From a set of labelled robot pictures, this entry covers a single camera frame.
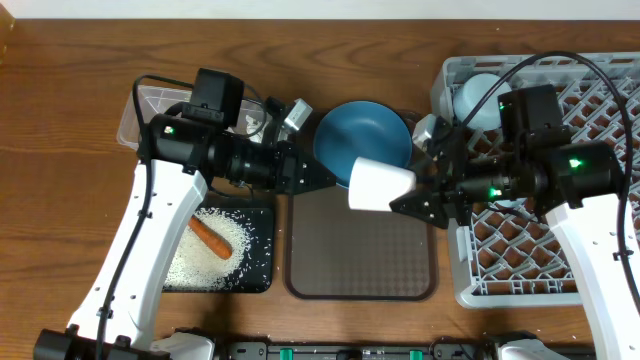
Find pink cup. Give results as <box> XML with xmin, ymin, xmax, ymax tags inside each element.
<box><xmin>348</xmin><ymin>157</ymin><xmax>417</xmax><ymax>212</ymax></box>

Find light blue bowl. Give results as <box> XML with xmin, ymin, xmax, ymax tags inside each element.
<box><xmin>453</xmin><ymin>73</ymin><xmax>512</xmax><ymax>131</ymax></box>

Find orange carrot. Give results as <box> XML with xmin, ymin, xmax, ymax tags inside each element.
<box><xmin>188</xmin><ymin>216</ymin><xmax>232</xmax><ymax>260</ymax></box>

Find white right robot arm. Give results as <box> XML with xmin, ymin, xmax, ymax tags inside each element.
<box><xmin>390</xmin><ymin>85</ymin><xmax>639</xmax><ymax>359</ymax></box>

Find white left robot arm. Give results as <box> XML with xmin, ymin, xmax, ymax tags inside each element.
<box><xmin>33</xmin><ymin>68</ymin><xmax>336</xmax><ymax>359</ymax></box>

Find grey dishwasher rack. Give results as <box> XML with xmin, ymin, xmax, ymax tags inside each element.
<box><xmin>430</xmin><ymin>52</ymin><xmax>639</xmax><ymax>308</ymax></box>

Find dark blue plate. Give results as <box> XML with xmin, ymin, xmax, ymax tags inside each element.
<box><xmin>313</xmin><ymin>101</ymin><xmax>413</xmax><ymax>188</ymax></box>

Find brown serving tray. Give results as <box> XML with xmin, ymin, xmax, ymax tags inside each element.
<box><xmin>283</xmin><ymin>108</ymin><xmax>441</xmax><ymax>302</ymax></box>

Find black plastic tray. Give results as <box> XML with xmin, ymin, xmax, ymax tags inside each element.
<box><xmin>162</xmin><ymin>194</ymin><xmax>278</xmax><ymax>294</ymax></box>

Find spilled white rice grains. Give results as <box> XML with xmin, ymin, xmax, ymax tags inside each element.
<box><xmin>163</xmin><ymin>207</ymin><xmax>274</xmax><ymax>292</ymax></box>

